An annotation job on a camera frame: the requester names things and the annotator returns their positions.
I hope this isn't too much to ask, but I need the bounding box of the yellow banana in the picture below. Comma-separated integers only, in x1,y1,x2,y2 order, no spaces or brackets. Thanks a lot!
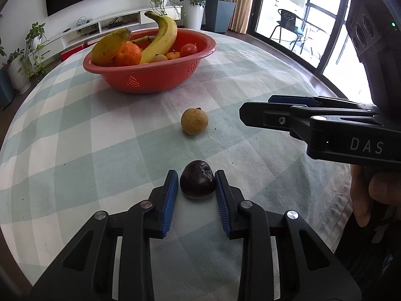
140,11,177,64

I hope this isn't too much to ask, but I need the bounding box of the red storage box left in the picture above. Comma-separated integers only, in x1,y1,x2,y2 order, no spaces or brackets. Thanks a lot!
60,42,90,62

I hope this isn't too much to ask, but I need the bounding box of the brown longan fruit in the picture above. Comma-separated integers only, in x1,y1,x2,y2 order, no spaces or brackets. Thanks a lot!
181,107,209,136

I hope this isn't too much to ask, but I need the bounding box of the dark chestnut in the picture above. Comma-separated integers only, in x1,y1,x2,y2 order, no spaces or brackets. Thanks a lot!
179,160,216,200

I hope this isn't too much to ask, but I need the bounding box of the black balcony chair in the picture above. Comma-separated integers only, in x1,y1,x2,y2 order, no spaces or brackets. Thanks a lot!
269,8,327,59

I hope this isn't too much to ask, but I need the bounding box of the blue planter tall plant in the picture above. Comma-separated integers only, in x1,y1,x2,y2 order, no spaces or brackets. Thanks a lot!
205,0,236,34

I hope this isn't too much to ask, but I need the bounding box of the right hand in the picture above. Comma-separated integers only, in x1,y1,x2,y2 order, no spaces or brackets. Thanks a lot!
350,165,400,227

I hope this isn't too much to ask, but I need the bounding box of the checkered tablecloth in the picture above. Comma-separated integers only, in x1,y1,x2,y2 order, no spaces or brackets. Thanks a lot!
1,35,351,294

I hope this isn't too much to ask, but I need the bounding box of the large orange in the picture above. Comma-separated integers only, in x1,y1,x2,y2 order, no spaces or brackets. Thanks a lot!
112,42,141,67

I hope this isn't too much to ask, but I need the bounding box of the red plastic bowl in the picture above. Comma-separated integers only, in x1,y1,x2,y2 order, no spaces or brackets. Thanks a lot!
83,29,217,94

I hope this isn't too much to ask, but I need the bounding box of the beige curtain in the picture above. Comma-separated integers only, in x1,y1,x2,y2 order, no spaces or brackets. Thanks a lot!
229,0,253,34

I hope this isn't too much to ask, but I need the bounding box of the red tomato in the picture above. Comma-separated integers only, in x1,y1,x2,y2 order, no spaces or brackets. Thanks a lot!
179,43,198,58

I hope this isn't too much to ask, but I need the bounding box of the white tv cabinet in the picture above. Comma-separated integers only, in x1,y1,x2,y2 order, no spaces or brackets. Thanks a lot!
31,5,183,57

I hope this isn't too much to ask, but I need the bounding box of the small orange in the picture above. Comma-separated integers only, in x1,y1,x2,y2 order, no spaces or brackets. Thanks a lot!
165,50,180,60

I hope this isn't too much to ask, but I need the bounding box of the left white ribbed pot plant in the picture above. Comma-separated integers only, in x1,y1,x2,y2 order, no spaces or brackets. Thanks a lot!
7,48,31,95

